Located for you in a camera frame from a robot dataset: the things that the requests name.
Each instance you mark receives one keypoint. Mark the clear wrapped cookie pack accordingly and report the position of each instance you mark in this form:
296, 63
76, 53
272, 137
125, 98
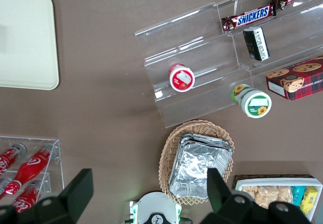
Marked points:
249, 191
266, 196
285, 193

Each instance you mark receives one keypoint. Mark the white round device green trim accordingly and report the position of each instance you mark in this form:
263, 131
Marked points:
156, 209

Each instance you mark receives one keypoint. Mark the green sunflower yogurt cup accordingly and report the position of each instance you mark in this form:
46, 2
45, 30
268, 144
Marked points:
255, 103

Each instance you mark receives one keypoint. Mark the white rectangular snack bin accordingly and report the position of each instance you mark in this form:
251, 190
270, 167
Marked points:
277, 182

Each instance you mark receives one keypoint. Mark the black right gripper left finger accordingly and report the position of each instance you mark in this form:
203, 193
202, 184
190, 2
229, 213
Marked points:
73, 191

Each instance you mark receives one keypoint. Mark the red cola bottle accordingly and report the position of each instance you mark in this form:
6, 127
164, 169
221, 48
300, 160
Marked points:
10, 156
26, 197
30, 167

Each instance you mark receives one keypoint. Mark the black chocolate box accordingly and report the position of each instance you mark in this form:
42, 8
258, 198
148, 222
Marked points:
256, 43

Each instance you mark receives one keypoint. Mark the clear acrylic bottle box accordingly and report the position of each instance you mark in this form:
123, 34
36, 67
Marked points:
54, 158

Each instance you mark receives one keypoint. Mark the yellow snack packet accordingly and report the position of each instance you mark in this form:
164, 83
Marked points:
310, 198

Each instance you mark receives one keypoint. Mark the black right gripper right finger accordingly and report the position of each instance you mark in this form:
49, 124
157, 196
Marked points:
218, 188

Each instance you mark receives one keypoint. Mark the clear acrylic tiered shelf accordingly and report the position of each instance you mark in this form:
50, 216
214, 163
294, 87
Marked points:
202, 57

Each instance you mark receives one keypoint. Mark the red tartan cookie box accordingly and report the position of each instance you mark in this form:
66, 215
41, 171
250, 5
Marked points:
295, 80

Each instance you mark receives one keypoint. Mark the teal snack packet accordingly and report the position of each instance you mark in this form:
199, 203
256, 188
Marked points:
299, 195

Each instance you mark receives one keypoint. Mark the red strawberry yogurt cup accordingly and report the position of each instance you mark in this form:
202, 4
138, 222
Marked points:
182, 79

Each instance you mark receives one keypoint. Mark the oval wicker basket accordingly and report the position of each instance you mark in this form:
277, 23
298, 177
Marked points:
171, 153

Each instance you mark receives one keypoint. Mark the foil wrapped package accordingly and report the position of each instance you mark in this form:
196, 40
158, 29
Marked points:
194, 168
202, 137

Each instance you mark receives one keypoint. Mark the cream plastic tray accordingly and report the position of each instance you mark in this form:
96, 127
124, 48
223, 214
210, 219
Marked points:
25, 40

